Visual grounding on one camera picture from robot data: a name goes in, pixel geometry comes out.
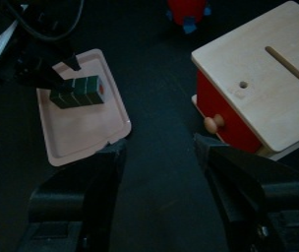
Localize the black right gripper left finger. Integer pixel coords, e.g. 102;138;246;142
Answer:
16;137;129;252

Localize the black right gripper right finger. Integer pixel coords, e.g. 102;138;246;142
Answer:
193;132;299;252

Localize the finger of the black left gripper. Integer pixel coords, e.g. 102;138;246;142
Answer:
19;70;75;94
51;40;83;72

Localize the green toy sushi roll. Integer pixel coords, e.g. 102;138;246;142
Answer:
48;75;107;110

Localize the pink plastic tray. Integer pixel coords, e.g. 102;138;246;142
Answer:
36;48;133;167

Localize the red drawer with wooden knob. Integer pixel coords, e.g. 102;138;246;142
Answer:
196;69;264;154

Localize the red and blue toy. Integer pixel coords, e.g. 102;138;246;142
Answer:
165;0;213;35

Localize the wooden box with slot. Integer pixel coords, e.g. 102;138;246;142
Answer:
190;0;299;161

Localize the black cable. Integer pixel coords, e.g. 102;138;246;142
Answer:
6;0;87;42

